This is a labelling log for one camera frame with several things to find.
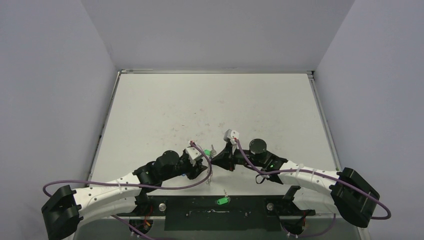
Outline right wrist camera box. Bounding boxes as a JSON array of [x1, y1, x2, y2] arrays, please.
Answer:
[[223, 129, 240, 145]]

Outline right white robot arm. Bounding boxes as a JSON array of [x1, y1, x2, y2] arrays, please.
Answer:
[[211, 138, 380, 228]]

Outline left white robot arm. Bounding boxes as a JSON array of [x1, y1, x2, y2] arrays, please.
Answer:
[[41, 147, 212, 240]]

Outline green key tag with key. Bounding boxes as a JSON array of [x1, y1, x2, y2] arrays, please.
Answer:
[[204, 144, 217, 159]]

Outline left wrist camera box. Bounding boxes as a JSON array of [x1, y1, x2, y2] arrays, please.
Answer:
[[184, 146, 203, 163]]

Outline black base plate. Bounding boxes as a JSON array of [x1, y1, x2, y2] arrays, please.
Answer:
[[122, 195, 316, 232]]

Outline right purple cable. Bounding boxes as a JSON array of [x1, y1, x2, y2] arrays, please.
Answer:
[[233, 138, 392, 239]]

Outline green key tag on base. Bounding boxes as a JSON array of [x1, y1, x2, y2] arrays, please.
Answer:
[[216, 190, 231, 206]]

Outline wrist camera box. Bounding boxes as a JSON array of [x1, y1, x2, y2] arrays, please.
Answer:
[[184, 146, 203, 163], [223, 129, 240, 145]]

